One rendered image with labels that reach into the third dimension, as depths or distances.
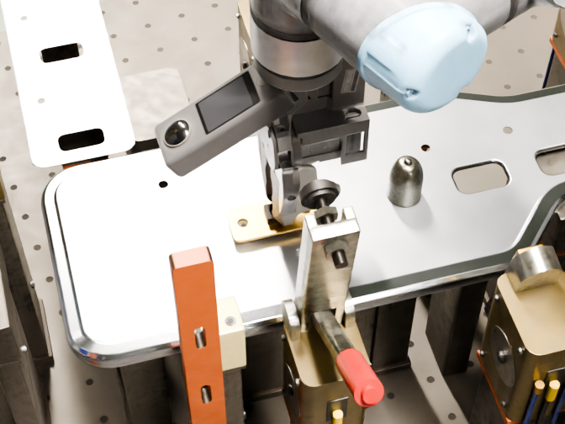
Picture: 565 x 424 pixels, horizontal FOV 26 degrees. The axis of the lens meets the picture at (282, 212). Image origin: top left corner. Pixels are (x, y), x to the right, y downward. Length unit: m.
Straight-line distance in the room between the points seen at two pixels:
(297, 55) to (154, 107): 0.36
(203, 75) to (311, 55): 0.75
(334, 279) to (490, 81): 0.79
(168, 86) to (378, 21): 0.50
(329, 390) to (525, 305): 0.17
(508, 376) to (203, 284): 0.30
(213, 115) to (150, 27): 0.75
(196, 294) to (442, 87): 0.23
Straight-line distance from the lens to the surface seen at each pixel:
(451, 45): 0.79
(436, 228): 1.13
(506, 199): 1.16
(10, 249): 1.24
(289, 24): 0.89
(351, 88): 0.98
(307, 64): 0.92
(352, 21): 0.81
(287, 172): 1.00
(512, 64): 1.70
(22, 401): 1.21
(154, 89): 1.26
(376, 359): 1.36
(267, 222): 1.11
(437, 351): 1.38
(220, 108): 0.98
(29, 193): 1.56
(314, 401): 1.00
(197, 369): 0.98
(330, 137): 1.00
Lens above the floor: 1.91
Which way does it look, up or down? 53 degrees down
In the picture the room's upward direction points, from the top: straight up
